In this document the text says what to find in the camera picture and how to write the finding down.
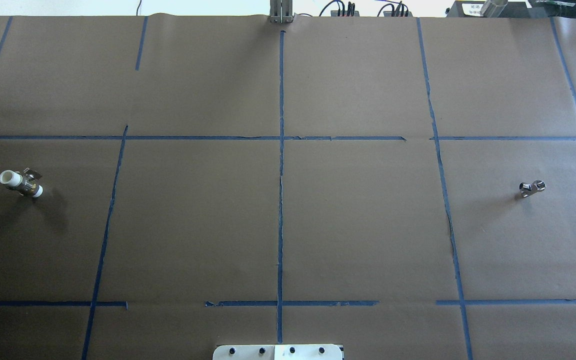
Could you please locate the chrome tee pipe fitting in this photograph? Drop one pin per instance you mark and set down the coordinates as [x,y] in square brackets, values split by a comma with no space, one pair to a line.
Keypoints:
[528,189]

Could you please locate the brass valve with white ends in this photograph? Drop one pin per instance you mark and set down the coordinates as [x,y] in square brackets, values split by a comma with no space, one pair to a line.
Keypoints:
[23,182]

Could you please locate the grey equipment box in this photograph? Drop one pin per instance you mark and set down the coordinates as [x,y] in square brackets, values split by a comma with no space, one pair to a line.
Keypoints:
[495,9]

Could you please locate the aluminium profile post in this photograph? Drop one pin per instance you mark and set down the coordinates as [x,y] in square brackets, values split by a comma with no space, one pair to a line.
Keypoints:
[281,11]

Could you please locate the black power strip with cables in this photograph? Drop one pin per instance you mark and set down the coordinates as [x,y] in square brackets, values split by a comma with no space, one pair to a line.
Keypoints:
[366,9]

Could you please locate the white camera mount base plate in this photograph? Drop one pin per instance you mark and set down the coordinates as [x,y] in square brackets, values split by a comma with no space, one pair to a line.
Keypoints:
[325,351]

